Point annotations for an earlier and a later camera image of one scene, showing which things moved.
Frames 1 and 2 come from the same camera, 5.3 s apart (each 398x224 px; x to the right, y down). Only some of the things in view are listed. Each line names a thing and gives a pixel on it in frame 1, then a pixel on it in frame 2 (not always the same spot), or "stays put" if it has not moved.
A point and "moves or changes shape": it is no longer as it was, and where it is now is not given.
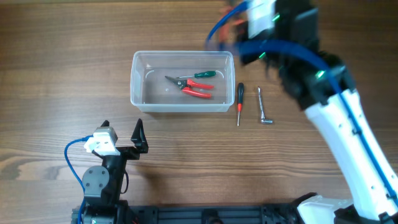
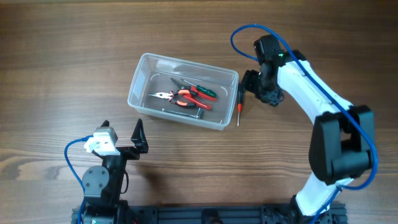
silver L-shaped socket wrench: [263, 120] → [195, 116]
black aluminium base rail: [232, 214] stays put
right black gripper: [246, 58] → [249, 78]
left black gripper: [139, 139] stays put
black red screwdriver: [240, 93] stays put
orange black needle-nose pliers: [236, 30] → [174, 93]
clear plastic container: [180, 81] moves or changes shape
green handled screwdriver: [211, 73] → [203, 89]
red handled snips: [187, 85] → [196, 96]
